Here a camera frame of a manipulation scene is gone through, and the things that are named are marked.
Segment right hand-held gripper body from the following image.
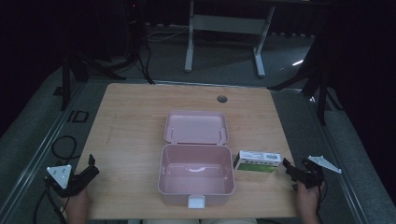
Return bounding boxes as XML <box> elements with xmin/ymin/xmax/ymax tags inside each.
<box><xmin>297</xmin><ymin>155</ymin><xmax>343</xmax><ymax>190</ymax></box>

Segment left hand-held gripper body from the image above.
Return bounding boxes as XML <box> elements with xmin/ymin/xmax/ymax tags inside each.
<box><xmin>45</xmin><ymin>164</ymin><xmax>92</xmax><ymax>199</ymax></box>

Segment white and green medicine box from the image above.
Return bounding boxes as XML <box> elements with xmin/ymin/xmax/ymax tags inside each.
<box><xmin>233</xmin><ymin>149</ymin><xmax>283</xmax><ymax>175</ymax></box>

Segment pink plastic storage box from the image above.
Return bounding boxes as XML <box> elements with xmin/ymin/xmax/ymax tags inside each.
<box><xmin>157</xmin><ymin>109</ymin><xmax>237</xmax><ymax>209</ymax></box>

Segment person's left hand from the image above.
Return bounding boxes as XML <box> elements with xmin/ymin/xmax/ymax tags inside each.
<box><xmin>61</xmin><ymin>188</ymin><xmax>92</xmax><ymax>224</ymax></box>

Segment person's right hand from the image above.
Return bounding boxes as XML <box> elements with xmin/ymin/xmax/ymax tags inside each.
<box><xmin>295</xmin><ymin>180</ymin><xmax>327</xmax><ymax>224</ymax></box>

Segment black tripod stand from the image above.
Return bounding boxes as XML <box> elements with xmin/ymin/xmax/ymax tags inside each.
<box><xmin>60</xmin><ymin>50</ymin><xmax>127</xmax><ymax>112</ymax></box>
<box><xmin>266</xmin><ymin>31</ymin><xmax>345</xmax><ymax>126</ymax></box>

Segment dark computer tower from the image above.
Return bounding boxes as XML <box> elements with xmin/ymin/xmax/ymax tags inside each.
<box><xmin>121</xmin><ymin>0</ymin><xmax>145</xmax><ymax>62</ymax></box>

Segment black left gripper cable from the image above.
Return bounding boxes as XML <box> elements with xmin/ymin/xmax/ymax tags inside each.
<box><xmin>33</xmin><ymin>178</ymin><xmax>69</xmax><ymax>224</ymax></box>

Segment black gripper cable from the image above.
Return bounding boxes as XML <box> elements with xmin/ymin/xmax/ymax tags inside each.
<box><xmin>33</xmin><ymin>178</ymin><xmax>69</xmax><ymax>224</ymax></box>
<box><xmin>315</xmin><ymin>183</ymin><xmax>329</xmax><ymax>224</ymax></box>

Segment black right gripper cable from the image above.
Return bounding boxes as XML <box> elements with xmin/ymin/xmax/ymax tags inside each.
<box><xmin>315</xmin><ymin>183</ymin><xmax>329</xmax><ymax>224</ymax></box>

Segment black looped floor cable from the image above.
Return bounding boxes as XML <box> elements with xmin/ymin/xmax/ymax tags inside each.
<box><xmin>50</xmin><ymin>134</ymin><xmax>81</xmax><ymax>166</ymax></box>

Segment black hanging cables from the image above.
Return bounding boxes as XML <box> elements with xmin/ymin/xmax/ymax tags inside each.
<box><xmin>135</xmin><ymin>34</ymin><xmax>156</xmax><ymax>86</ymax></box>

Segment white floor cable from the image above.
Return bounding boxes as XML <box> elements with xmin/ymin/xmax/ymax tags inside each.
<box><xmin>145</xmin><ymin>28</ymin><xmax>190</xmax><ymax>43</ymax></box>

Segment white metal desk frame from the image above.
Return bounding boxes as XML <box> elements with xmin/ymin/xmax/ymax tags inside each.
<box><xmin>184</xmin><ymin>0</ymin><xmax>276</xmax><ymax>78</ymax></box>

